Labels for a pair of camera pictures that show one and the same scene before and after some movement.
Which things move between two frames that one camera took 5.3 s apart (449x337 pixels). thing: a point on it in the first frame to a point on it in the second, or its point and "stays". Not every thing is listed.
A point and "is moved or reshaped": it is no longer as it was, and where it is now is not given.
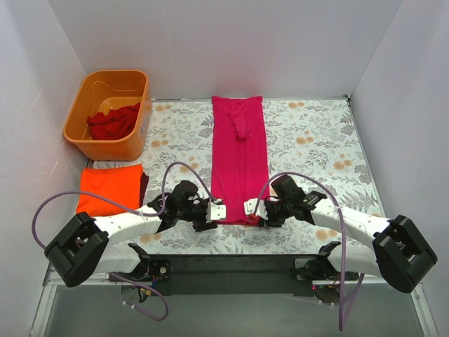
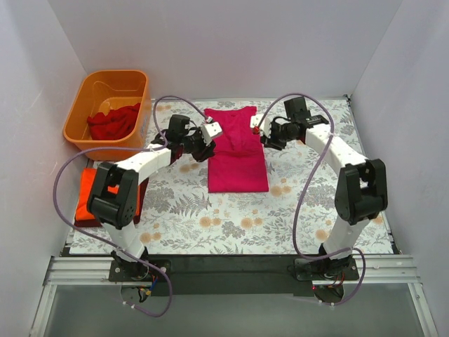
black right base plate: [320, 268] stays
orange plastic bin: [110, 119] stays
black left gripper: [204, 217] to [204, 150]
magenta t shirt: [239, 161] is moved or reshaped
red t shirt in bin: [116, 124] stays
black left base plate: [148, 269] stays
